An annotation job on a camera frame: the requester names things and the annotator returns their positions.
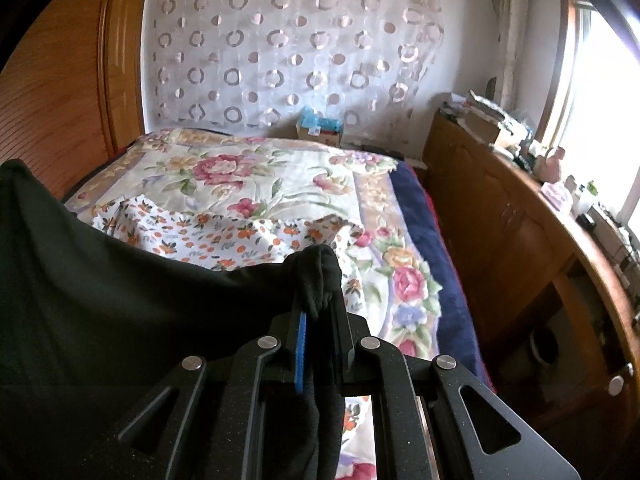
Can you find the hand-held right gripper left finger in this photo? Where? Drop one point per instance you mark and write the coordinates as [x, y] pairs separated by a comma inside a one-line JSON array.
[[300, 352]]

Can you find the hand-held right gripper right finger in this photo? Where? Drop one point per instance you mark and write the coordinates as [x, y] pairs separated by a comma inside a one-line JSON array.
[[350, 350]]

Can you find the white orange-print cloth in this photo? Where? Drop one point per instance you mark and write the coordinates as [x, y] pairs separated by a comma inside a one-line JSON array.
[[200, 240]]

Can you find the black printed t-shirt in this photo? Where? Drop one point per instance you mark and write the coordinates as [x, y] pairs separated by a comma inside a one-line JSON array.
[[100, 310]]

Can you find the navy blue blanket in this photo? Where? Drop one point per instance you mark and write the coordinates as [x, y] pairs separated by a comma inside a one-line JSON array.
[[425, 220]]

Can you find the floral blanket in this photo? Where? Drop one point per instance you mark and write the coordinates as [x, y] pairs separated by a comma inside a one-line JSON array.
[[240, 170]]

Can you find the dark waste bin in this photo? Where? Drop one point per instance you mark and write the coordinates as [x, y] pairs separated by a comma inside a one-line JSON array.
[[545, 347]]

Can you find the long wooden cabinet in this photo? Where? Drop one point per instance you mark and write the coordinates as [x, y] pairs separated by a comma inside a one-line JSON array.
[[500, 220]]

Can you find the cardboard box with blue bags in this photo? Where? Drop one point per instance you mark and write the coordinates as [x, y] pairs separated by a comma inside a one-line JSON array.
[[320, 132]]

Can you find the pink tissue pack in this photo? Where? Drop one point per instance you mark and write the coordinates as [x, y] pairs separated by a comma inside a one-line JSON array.
[[557, 196]]

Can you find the brown cardboard box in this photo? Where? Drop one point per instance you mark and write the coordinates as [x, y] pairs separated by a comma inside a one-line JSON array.
[[482, 127]]

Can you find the stack of papers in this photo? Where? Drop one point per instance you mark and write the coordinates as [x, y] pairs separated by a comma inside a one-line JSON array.
[[454, 107]]

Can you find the small black box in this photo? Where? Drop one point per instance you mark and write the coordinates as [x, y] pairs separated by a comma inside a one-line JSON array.
[[586, 222]]

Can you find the round silver knob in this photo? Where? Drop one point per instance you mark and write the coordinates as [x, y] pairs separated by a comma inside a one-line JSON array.
[[617, 385]]

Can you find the pink bottle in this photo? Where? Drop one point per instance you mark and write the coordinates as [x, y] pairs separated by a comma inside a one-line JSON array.
[[552, 165]]

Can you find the green-capped bottle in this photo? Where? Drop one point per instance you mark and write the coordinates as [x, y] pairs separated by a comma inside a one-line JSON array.
[[591, 187]]

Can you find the sheer circle-pattern curtain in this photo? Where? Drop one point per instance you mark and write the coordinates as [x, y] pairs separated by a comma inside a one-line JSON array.
[[280, 50]]

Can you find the window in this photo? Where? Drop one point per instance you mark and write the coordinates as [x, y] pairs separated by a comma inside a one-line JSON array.
[[610, 135]]

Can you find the patterned window curtain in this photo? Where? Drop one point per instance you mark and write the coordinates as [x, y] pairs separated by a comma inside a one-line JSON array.
[[512, 35]]

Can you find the slatted wooden wardrobe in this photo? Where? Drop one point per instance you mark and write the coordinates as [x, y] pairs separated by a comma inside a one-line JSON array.
[[65, 85]]

